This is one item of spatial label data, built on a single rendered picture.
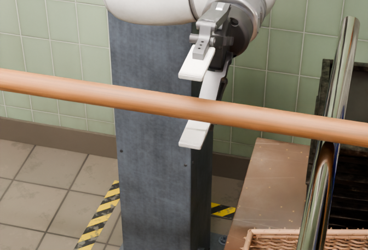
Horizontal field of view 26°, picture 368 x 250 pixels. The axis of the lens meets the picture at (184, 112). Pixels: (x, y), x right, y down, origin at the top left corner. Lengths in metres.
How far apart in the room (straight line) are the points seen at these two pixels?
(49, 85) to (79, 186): 1.64
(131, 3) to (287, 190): 0.70
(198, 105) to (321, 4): 1.31
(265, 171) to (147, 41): 0.41
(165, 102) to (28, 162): 1.83
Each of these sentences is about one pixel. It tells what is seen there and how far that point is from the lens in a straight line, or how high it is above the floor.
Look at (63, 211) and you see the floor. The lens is 2.61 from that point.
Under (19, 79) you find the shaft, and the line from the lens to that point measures 1.08.
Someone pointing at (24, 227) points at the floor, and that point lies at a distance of 2.58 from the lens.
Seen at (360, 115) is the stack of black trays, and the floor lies 0.90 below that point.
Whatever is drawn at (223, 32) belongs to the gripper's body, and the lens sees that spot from 1.11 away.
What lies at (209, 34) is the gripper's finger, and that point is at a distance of 1.02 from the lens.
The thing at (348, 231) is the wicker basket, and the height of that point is 0.78.
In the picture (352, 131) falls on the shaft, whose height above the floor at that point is 1.20.
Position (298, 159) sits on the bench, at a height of 0.58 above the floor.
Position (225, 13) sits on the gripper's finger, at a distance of 1.07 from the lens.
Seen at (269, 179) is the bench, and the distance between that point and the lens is 1.84.
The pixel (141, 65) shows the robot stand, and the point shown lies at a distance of 1.85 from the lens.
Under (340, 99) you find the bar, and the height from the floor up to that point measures 1.17.
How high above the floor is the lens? 1.81
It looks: 37 degrees down
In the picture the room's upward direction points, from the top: straight up
